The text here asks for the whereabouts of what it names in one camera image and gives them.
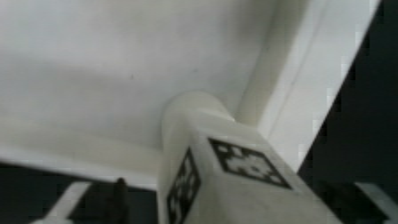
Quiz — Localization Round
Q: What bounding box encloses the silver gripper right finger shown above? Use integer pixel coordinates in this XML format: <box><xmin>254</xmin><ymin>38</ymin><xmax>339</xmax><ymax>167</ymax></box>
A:
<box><xmin>318</xmin><ymin>179</ymin><xmax>398</xmax><ymax>224</ymax></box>

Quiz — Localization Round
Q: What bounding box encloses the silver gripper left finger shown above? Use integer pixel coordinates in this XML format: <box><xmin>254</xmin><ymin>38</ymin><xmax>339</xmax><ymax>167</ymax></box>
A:
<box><xmin>32</xmin><ymin>177</ymin><xmax>132</xmax><ymax>224</ymax></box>

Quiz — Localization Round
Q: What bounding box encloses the white square table top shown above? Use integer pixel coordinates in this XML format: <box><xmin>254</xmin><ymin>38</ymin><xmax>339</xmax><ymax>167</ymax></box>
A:
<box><xmin>0</xmin><ymin>0</ymin><xmax>382</xmax><ymax>189</ymax></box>

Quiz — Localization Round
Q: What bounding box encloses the white table leg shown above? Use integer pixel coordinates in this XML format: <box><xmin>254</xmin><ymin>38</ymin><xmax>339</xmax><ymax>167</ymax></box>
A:
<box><xmin>156</xmin><ymin>91</ymin><xmax>343</xmax><ymax>224</ymax></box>

